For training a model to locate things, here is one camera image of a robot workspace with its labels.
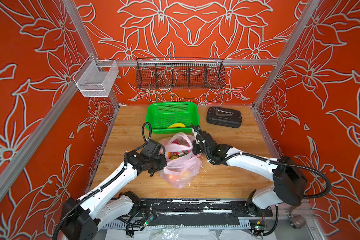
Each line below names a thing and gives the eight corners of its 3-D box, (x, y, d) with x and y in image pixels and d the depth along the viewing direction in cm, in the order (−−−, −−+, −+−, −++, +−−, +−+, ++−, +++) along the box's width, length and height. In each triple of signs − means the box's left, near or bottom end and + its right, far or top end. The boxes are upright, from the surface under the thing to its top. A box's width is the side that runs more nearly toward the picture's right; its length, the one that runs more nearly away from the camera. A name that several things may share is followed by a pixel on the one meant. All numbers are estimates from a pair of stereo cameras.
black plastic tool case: (206, 124, 109) (207, 118, 104) (206, 111, 117) (208, 105, 112) (239, 128, 106) (242, 122, 101) (237, 114, 115) (240, 109, 110)
